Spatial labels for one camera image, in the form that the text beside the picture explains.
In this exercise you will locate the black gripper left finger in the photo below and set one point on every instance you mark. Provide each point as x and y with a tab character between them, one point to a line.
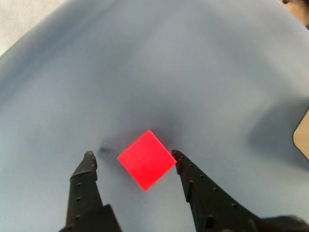
84	193

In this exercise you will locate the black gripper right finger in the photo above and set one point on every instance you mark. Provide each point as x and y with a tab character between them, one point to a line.
207	203

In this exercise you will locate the red cube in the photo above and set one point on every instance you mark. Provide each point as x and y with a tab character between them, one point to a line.
147	159

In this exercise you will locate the beige square box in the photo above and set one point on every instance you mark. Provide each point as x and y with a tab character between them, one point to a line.
303	140

